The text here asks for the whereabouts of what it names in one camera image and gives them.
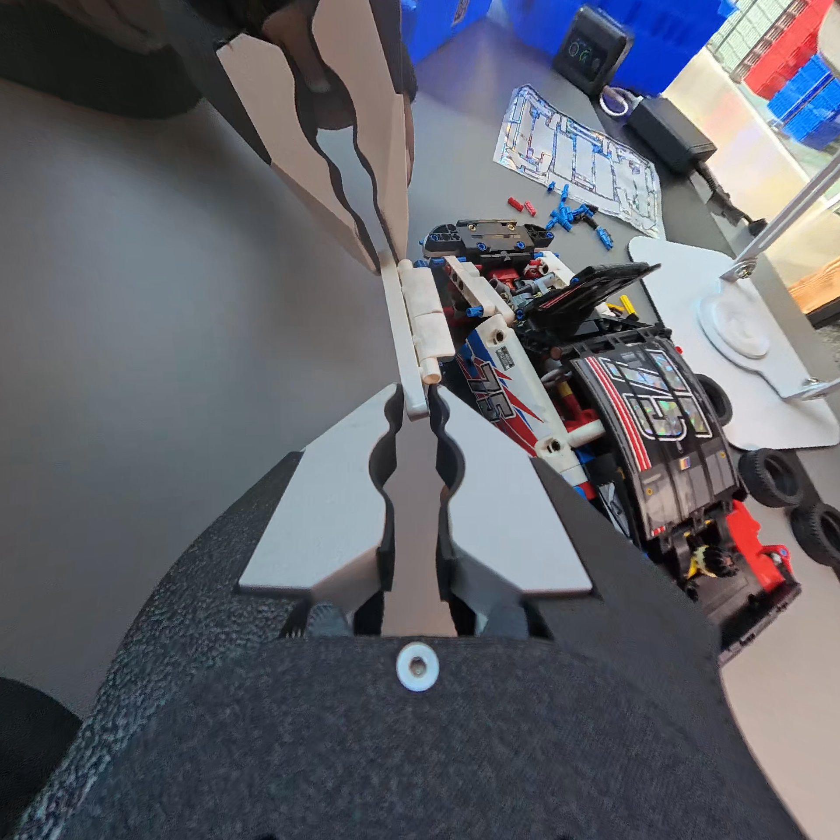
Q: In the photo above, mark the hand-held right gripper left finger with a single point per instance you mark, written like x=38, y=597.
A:
x=315, y=518

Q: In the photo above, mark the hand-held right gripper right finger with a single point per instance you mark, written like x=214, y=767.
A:
x=518, y=525

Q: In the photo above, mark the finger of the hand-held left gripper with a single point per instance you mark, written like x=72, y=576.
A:
x=380, y=118
x=289, y=151

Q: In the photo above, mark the white brick beam assembly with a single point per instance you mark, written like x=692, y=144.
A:
x=420, y=315

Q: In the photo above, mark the pile of blue pins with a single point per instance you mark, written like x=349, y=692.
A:
x=568, y=215

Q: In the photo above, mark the small blue storage bin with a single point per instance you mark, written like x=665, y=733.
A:
x=433, y=26

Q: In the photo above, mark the brick race car model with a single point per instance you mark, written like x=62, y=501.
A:
x=656, y=407

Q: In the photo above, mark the shiny sticker sheet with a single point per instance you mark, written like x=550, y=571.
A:
x=590, y=164

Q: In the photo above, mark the black device with display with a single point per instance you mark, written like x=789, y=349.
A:
x=590, y=52

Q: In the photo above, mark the black toy tire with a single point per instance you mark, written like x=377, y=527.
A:
x=806, y=535
x=718, y=397
x=754, y=482

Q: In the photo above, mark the black power adapter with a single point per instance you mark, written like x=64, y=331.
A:
x=669, y=131

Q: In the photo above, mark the white book stand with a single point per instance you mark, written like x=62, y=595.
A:
x=682, y=275

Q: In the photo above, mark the large blue storage bin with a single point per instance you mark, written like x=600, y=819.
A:
x=669, y=39

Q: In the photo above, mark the wooden table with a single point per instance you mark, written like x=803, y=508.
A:
x=817, y=292

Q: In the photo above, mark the stack of red crates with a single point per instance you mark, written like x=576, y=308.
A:
x=787, y=52

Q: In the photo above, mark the stack of blue crates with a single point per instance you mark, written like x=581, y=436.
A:
x=810, y=108

